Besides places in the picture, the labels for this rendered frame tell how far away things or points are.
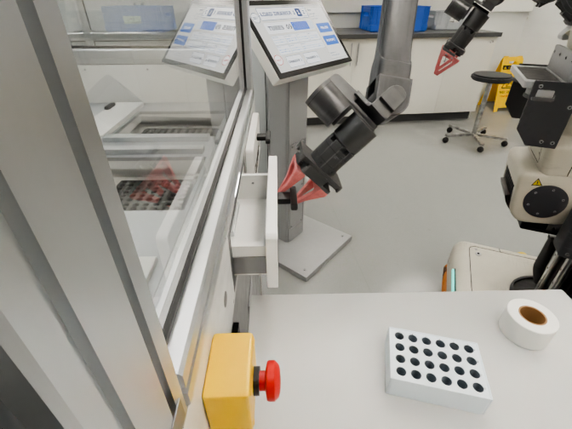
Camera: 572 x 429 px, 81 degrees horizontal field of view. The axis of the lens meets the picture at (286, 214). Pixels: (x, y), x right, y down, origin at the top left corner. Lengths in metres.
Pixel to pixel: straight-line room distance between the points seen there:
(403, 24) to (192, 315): 0.56
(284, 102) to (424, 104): 2.79
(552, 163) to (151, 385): 1.08
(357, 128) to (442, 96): 3.68
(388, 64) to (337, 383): 0.50
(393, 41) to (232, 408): 0.58
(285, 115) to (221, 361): 1.31
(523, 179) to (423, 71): 3.00
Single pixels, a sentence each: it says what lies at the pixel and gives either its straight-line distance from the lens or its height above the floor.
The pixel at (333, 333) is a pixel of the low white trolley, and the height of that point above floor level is 0.76.
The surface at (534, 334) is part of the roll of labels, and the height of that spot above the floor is 0.80.
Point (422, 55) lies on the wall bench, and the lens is 4.01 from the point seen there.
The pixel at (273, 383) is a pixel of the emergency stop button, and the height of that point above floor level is 0.89.
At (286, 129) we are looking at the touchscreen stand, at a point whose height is 0.70.
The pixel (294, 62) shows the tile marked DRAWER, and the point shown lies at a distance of 1.41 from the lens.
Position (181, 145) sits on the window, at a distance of 0.34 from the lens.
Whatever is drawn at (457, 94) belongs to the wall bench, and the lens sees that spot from 4.33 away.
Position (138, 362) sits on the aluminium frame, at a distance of 0.20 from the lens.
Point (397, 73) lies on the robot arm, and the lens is 0.63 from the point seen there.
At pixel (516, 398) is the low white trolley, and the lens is 0.60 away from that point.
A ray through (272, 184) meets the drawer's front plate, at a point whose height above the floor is 0.93.
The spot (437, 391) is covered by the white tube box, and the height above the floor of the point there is 0.79.
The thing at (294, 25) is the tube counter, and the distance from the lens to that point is 1.54.
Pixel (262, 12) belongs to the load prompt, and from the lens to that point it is 1.46.
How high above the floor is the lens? 1.22
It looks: 33 degrees down
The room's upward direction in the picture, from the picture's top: straight up
